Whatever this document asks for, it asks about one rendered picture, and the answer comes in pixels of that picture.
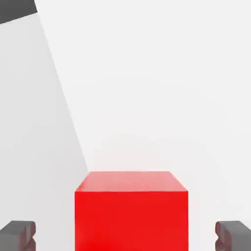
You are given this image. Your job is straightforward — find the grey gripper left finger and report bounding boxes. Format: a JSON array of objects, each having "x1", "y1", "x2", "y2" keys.
[{"x1": 0, "y1": 220, "x2": 37, "y2": 251}]

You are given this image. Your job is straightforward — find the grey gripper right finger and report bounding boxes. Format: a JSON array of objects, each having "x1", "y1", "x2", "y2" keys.
[{"x1": 215, "y1": 220, "x2": 251, "y2": 251}]

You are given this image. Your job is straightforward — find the small red cube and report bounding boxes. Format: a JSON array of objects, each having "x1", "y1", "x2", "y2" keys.
[{"x1": 74, "y1": 171, "x2": 189, "y2": 251}]

